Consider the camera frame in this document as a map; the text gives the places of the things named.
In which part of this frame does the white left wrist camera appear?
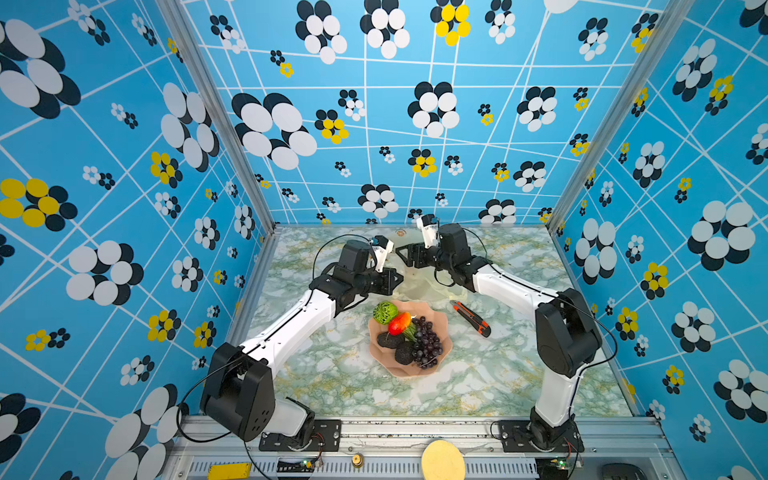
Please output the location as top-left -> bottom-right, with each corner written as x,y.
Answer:
371,235 -> 394,273

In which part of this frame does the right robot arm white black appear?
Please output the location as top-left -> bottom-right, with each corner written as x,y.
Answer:
395,243 -> 602,451

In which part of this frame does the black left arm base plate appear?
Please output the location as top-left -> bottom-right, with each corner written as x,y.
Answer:
258,419 -> 342,453

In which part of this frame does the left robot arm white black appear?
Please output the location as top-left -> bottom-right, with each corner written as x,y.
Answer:
200,268 -> 404,447

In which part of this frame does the yellow box on rail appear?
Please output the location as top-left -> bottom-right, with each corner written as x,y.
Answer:
207,463 -> 253,480

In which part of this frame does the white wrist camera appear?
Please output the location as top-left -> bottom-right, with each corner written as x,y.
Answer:
371,235 -> 394,273
416,214 -> 439,248

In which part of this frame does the dark purple grape bunch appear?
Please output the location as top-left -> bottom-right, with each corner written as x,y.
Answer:
412,316 -> 443,370

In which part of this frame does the aluminium front rail frame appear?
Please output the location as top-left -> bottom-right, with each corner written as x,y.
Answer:
161,416 -> 684,479

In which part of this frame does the red black utility knife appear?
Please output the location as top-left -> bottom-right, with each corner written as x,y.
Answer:
450,300 -> 491,338

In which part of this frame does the pink scalloped fruit plate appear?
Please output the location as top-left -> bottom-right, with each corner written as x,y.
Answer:
368,300 -> 453,378

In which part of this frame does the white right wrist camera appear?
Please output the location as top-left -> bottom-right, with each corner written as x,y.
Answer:
416,214 -> 439,248

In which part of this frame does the translucent yellowish plastic bag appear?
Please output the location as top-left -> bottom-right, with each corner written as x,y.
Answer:
387,252 -> 470,307

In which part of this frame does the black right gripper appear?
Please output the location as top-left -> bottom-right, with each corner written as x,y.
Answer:
396,241 -> 455,275

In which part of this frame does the green kiwi fruit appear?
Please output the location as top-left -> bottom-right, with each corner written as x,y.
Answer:
373,301 -> 399,325

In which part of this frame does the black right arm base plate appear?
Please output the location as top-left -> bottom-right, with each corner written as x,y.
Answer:
492,419 -> 585,455

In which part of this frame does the dark avocado fruit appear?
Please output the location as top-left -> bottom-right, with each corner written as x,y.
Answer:
377,332 -> 406,349
394,341 -> 415,366

